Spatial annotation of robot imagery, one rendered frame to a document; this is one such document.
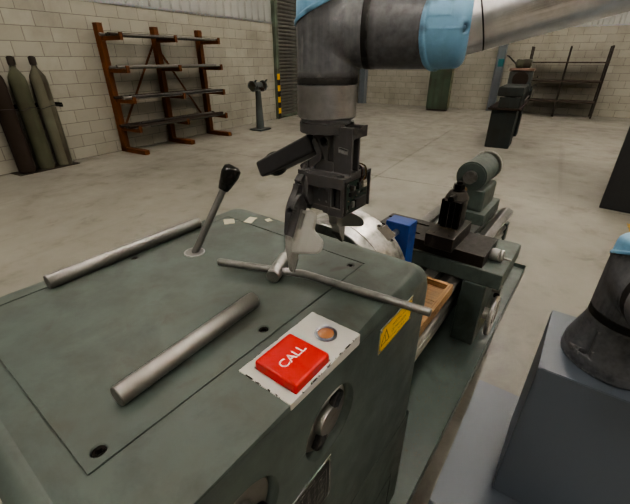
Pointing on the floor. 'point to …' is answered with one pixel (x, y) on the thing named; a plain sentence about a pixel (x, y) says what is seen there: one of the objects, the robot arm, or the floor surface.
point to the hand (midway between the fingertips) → (315, 251)
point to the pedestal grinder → (258, 103)
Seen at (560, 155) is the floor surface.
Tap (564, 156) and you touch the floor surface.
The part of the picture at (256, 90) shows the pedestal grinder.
